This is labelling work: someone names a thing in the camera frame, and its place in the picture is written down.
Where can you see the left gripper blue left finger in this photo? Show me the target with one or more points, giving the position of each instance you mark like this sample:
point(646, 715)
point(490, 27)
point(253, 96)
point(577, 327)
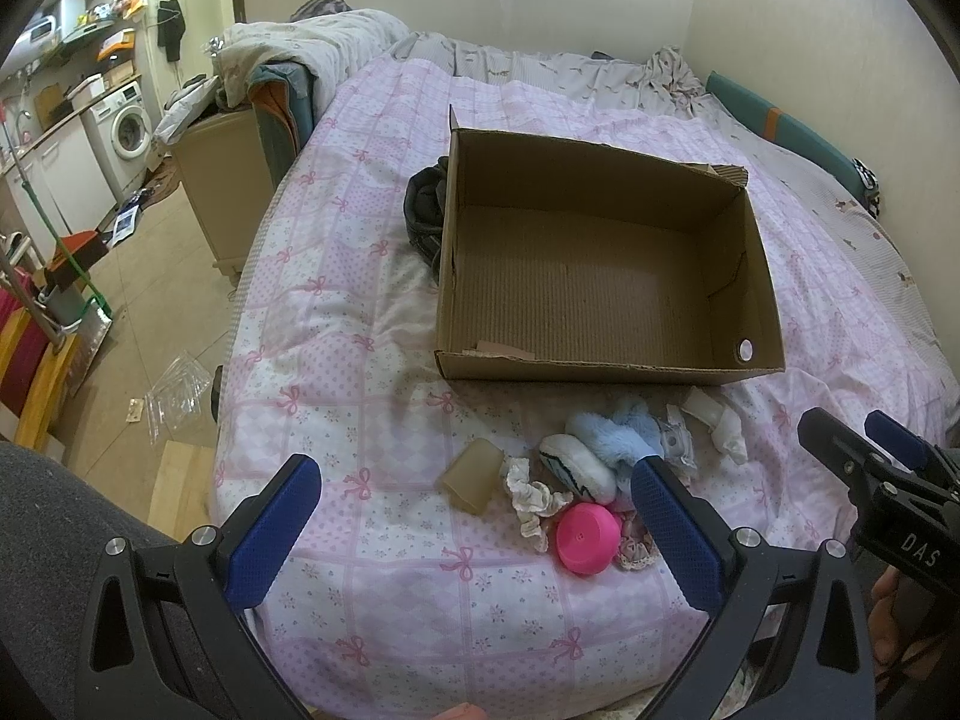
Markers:
point(261, 532)

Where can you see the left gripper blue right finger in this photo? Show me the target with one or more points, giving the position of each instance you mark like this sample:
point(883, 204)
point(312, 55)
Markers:
point(687, 531)

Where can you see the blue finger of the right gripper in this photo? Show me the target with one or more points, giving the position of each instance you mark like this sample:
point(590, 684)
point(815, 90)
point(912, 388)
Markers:
point(898, 441)
point(832, 443)

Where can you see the pink silicone round object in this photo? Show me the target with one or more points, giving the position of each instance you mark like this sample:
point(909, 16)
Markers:
point(587, 538)

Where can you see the light blue fluffy plush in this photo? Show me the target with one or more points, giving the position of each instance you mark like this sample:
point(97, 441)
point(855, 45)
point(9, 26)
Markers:
point(619, 441)

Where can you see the white striped plush pouch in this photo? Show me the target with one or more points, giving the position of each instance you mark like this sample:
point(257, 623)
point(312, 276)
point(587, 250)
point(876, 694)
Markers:
point(574, 465)

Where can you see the person's right hand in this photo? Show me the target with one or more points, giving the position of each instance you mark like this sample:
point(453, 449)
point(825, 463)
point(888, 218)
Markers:
point(887, 644)

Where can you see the clear plastic bag on floor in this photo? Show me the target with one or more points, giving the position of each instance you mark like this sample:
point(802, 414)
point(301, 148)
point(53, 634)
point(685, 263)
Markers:
point(175, 401)

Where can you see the pink patterned quilt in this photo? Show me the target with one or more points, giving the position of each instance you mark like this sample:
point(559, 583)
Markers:
point(395, 605)

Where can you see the brown cardboard box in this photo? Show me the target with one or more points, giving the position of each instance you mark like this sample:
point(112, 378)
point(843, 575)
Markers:
point(570, 261)

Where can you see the teal bolster pillow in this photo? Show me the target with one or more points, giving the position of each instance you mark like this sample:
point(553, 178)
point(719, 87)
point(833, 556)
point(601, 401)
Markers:
point(770, 123)

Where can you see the beige bedside cabinet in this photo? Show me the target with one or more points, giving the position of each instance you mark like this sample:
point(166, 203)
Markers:
point(226, 179)

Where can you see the dark striped garment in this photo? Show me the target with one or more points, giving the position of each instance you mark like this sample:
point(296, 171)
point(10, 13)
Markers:
point(424, 201)

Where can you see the white kitchen cabinet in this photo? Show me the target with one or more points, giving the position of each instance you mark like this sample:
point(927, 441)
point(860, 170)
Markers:
point(67, 179)

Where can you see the white washing machine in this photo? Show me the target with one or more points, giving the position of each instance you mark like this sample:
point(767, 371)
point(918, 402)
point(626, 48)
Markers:
point(120, 131)

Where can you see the grey white duvet pile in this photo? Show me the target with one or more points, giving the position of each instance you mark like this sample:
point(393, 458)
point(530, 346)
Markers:
point(331, 48)

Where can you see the black hanging garment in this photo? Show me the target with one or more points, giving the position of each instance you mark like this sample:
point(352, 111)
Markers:
point(170, 29)

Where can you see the green handled broom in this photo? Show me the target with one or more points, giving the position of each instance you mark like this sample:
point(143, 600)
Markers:
point(98, 300)

